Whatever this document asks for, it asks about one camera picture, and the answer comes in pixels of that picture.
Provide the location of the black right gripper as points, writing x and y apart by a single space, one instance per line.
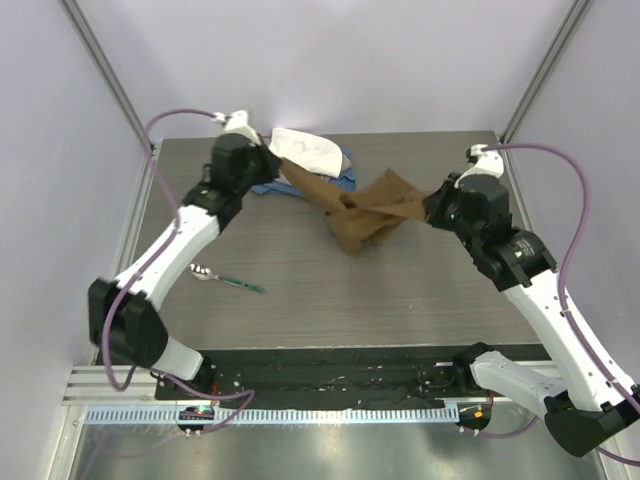
436 203

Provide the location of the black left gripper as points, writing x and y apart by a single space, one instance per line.
273 163

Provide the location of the spoon with green handle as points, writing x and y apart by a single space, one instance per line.
204 273

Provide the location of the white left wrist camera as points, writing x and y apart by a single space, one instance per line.
237 122

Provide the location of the aluminium frame rail left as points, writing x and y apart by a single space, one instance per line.
88 38

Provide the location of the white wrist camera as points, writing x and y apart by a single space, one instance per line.
237 122
484 162

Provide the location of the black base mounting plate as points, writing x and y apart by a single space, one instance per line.
334 379

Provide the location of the brown cloth napkin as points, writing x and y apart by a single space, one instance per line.
362 217

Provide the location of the aluminium frame rail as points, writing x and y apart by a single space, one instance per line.
570 23
88 38

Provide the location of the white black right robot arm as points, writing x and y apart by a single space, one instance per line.
592 399

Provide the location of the blue checkered cloth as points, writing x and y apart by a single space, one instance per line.
281 186

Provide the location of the aluminium frame rail right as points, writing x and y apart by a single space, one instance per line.
570 23

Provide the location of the white slotted cable duct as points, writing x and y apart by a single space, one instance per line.
199 415

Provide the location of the white folded cloth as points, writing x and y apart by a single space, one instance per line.
313 153

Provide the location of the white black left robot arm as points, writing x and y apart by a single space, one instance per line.
124 320

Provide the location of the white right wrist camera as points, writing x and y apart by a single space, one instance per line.
484 162

